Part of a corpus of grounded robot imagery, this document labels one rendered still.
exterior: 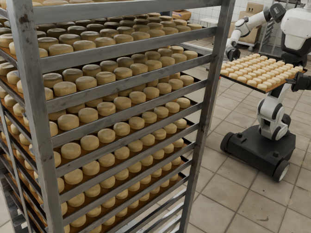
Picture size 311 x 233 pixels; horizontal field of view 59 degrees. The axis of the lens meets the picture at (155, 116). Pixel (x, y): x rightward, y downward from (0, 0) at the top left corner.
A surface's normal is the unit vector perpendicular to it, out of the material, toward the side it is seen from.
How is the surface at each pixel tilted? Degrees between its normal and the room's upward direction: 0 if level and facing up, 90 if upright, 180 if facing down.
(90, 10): 90
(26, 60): 90
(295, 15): 46
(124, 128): 0
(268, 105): 66
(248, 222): 0
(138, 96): 0
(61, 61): 90
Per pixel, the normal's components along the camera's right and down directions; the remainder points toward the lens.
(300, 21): -0.72, 0.33
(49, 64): 0.70, 0.41
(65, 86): 0.07, -0.86
